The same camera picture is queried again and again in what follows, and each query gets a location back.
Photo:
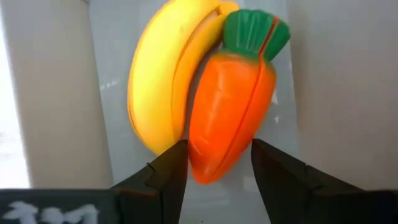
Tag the grey plastic bin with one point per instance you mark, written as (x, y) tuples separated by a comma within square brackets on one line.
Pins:
[(342, 93)]

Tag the orange toy carrot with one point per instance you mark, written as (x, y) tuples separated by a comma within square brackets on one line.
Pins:
[(227, 109)]

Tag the yellow toy banana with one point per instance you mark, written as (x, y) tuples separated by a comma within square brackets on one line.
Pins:
[(155, 77)]

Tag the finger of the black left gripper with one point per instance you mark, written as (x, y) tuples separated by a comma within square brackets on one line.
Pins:
[(280, 193), (155, 193)]

